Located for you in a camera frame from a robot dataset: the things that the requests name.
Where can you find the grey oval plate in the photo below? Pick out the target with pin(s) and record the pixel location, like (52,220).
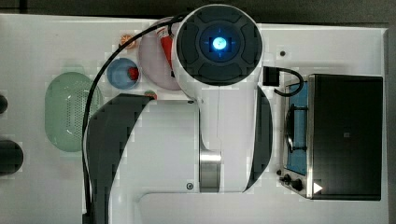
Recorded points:
(153,63)

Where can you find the green oval colander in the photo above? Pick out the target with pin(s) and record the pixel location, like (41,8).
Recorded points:
(65,102)

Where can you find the black cylinder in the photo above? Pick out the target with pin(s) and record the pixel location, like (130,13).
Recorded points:
(11,157)
(3,104)

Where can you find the blue bowl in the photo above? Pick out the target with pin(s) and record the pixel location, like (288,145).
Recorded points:
(117,74)

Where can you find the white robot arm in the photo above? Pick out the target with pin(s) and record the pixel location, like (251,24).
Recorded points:
(216,140)

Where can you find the black cylinder upper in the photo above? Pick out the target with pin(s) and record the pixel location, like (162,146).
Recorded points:
(3,104)

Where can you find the orange fruit half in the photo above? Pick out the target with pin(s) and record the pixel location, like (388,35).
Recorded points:
(127,38)

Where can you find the black plug with cable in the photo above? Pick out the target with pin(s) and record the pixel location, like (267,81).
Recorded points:
(271,78)

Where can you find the red strawberry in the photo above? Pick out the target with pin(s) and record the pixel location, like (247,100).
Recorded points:
(133,73)

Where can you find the black toaster oven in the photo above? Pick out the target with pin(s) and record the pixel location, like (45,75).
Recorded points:
(333,138)

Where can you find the black cylinder lower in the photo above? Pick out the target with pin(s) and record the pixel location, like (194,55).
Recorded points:
(11,157)

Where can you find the red ketchup bottle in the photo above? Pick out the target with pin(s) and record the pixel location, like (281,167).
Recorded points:
(166,43)

